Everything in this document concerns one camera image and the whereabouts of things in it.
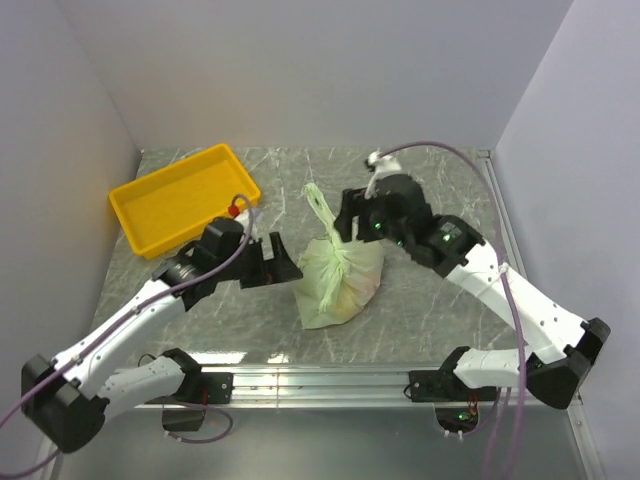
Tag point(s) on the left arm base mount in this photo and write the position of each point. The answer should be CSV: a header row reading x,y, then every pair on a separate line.
x,y
185,412

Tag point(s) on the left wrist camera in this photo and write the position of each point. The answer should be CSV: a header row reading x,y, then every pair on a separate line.
x,y
243,221

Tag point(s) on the aluminium front rail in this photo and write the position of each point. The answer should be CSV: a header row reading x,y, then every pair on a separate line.
x,y
278,386

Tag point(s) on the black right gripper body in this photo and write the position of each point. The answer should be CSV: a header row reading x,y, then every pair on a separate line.
x,y
371,222

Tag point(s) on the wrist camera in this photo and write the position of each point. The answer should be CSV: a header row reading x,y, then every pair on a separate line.
x,y
243,221
381,166

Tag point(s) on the yellow plastic tray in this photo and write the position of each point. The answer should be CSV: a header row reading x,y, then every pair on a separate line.
x,y
172,205

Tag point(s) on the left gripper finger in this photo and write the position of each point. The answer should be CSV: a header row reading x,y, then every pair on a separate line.
x,y
256,254
280,267

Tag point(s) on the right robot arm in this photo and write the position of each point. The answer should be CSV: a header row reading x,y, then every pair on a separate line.
x,y
558,349

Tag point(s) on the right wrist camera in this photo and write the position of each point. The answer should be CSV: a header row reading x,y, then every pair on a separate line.
x,y
381,166

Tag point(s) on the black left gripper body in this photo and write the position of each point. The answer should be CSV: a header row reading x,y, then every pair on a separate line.
x,y
249,274

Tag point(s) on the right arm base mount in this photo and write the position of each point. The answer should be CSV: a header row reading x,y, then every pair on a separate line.
x,y
455,405

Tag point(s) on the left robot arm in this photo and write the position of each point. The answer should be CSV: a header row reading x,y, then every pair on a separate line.
x,y
70,397

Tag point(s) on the green plastic bag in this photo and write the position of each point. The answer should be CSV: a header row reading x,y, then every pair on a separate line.
x,y
339,279

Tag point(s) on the aluminium side rail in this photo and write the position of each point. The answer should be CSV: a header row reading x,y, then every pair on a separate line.
x,y
512,252

